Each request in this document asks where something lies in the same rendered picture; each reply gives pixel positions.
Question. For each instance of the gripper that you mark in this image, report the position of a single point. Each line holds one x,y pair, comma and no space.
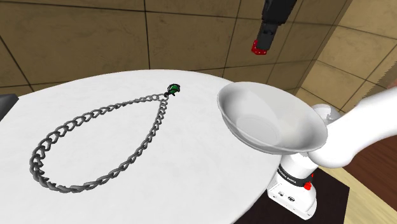
277,11

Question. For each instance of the white bowl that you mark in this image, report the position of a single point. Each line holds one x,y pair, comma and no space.
263,121

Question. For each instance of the white round table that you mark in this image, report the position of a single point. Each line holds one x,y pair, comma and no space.
192,173

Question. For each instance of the red dotted cube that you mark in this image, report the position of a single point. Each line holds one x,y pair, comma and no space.
259,50

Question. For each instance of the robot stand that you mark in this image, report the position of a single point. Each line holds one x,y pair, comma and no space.
330,198

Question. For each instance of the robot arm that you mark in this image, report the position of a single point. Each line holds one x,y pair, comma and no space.
353,133

